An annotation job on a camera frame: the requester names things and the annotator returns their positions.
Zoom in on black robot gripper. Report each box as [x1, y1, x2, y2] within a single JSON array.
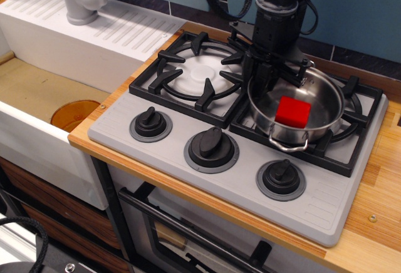
[[229, 5, 311, 96]]

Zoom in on red cube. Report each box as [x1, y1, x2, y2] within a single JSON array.
[[274, 96, 311, 128]]

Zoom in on stainless steel pan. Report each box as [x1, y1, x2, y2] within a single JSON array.
[[247, 68, 345, 153]]

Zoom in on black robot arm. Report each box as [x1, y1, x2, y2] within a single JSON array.
[[229, 0, 317, 96]]

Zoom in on black middle stove knob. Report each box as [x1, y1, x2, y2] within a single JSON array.
[[184, 126, 239, 174]]

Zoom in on black stove knob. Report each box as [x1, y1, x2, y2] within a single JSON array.
[[129, 106, 173, 143], [256, 159, 306, 202], [184, 126, 239, 174]]

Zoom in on grey toy stove top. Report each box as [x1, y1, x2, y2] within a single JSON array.
[[86, 31, 389, 248]]

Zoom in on black right stove knob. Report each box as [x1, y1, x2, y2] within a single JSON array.
[[256, 159, 306, 202]]

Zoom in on black left stove knob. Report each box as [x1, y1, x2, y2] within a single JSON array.
[[129, 106, 173, 143]]

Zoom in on black left burner grate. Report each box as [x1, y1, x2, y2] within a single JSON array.
[[129, 31, 246, 128]]

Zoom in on black burner grate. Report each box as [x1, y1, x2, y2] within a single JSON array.
[[129, 31, 246, 128], [229, 74, 388, 177]]

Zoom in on black right burner grate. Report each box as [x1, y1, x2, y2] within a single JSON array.
[[229, 74, 388, 177]]

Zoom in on white toy sink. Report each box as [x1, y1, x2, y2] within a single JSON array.
[[1, 0, 184, 210]]

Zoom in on wooden drawer fronts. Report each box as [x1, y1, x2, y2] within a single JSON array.
[[1, 159, 130, 272]]

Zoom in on oven door with handle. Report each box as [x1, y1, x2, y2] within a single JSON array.
[[118, 182, 327, 272]]

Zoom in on black braided cable foreground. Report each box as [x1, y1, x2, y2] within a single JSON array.
[[1, 216, 49, 273]]

